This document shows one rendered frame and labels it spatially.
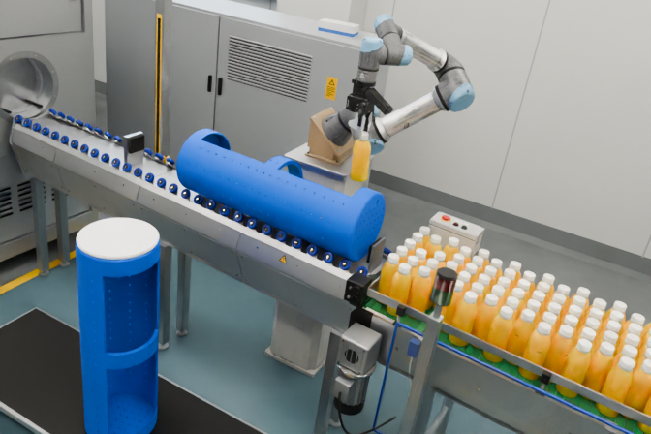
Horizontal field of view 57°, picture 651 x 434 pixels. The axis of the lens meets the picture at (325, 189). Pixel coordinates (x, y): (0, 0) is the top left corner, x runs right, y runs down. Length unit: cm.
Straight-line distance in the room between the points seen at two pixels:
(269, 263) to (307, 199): 36
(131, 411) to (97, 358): 47
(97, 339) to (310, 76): 227
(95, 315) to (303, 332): 119
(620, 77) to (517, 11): 86
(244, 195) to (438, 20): 287
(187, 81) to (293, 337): 219
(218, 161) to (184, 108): 215
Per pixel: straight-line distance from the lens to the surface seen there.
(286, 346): 322
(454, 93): 245
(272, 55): 408
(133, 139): 300
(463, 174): 508
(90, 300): 227
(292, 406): 307
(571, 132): 482
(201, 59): 444
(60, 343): 321
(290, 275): 244
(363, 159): 228
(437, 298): 183
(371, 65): 217
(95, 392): 254
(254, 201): 241
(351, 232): 219
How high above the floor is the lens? 217
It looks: 25 degrees down
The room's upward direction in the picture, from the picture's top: 8 degrees clockwise
